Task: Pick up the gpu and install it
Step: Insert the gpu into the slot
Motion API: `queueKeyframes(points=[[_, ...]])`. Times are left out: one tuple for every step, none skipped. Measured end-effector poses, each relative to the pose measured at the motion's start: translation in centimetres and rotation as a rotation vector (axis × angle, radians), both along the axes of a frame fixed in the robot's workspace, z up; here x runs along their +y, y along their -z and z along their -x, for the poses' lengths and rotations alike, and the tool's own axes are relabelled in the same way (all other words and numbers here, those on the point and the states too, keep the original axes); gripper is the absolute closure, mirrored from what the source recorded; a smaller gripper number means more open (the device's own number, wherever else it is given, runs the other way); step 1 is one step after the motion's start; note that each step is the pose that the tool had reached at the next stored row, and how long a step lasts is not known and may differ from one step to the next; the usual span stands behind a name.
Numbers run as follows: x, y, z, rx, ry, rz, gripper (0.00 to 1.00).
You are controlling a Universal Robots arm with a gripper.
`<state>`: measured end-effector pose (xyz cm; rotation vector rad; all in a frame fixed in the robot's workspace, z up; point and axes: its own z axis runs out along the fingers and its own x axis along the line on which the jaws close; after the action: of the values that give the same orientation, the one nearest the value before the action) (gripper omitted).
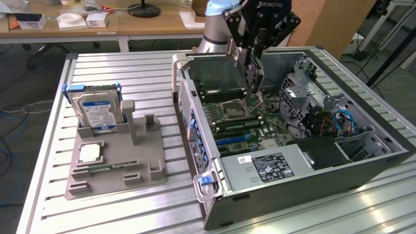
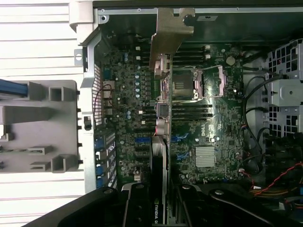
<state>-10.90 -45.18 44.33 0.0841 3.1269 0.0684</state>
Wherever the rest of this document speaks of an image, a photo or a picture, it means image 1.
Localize black power cable bundle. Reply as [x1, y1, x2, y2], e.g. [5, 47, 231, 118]
[300, 109, 336, 139]

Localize white paper box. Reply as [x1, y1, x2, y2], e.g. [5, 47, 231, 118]
[179, 11, 207, 30]

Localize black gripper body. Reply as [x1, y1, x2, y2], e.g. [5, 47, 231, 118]
[240, 0, 293, 20]

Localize hard disk in blue caddy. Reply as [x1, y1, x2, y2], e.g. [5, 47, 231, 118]
[60, 82, 127, 135]

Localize white round container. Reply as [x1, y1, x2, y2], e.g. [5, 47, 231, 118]
[56, 13, 88, 32]

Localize wooden desk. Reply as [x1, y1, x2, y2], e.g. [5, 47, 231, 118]
[0, 0, 297, 53]

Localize small white box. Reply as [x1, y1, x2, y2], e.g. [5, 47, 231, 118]
[85, 12, 109, 28]

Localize black tripod stand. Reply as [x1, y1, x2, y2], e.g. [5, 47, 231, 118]
[365, 0, 416, 88]

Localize CPU socket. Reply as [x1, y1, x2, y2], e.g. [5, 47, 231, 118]
[219, 99, 251, 120]

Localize black chair base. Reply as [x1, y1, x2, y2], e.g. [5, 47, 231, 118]
[23, 41, 71, 71]

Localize metal socket cover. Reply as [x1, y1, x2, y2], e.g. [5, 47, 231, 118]
[245, 94, 267, 115]

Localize blue expansion slot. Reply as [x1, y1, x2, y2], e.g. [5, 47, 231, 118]
[215, 135, 248, 146]

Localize grey parts rack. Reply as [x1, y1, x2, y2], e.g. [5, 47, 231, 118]
[64, 99, 169, 201]

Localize installed RAM stick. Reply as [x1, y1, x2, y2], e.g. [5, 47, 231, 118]
[200, 89, 245, 96]
[213, 119, 263, 132]

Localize silver CPU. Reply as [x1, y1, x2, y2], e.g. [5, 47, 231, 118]
[79, 145, 101, 164]

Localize wooden cabinet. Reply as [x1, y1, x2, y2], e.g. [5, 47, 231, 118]
[285, 0, 379, 59]

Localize grey power supply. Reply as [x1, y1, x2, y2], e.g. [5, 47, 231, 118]
[212, 143, 317, 193]

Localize grey disk bay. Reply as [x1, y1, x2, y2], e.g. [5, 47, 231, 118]
[335, 130, 391, 163]

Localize brown cardboard box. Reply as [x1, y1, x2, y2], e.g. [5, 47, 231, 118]
[191, 0, 211, 17]

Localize blue floor cable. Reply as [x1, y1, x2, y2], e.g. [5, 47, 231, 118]
[0, 107, 29, 208]

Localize green RAM stick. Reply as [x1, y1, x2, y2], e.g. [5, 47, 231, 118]
[87, 162, 129, 173]

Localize black lamp base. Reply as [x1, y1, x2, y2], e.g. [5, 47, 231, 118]
[127, 0, 163, 18]

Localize black open PC case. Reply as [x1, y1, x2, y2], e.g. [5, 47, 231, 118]
[171, 46, 416, 231]

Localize blue wire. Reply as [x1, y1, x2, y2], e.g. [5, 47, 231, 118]
[335, 109, 360, 137]

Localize white box with black top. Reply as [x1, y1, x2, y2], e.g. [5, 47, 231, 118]
[15, 13, 48, 30]

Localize green motherboard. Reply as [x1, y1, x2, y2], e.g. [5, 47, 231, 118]
[196, 81, 300, 156]

